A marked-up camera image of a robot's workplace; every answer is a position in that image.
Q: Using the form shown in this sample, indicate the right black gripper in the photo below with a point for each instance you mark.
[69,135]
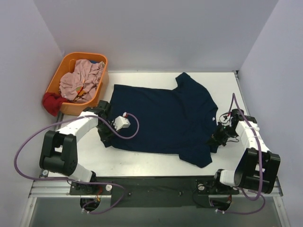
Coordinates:
[218,136]

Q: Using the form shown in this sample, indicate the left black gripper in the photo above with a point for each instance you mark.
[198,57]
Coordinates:
[104,132]

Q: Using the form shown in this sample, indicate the navy blue t shirt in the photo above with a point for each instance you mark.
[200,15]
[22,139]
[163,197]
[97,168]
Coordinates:
[178,121]

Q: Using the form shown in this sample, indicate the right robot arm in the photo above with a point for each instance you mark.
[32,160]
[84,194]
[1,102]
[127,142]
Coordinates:
[258,167]

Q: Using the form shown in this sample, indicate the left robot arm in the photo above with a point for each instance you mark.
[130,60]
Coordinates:
[59,150]

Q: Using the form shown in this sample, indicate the pink t shirt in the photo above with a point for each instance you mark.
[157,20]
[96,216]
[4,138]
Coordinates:
[80,86]

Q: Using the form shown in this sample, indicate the red t shirt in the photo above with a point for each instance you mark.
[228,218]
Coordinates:
[52,103]

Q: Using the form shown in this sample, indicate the orange plastic laundry basket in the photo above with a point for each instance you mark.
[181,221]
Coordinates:
[68,65]

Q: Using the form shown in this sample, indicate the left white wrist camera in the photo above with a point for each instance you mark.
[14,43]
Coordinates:
[121,122]

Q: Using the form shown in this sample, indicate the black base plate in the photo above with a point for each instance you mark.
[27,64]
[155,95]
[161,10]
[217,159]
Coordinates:
[154,192]

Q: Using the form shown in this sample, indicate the aluminium frame rail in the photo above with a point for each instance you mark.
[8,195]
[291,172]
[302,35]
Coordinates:
[61,189]

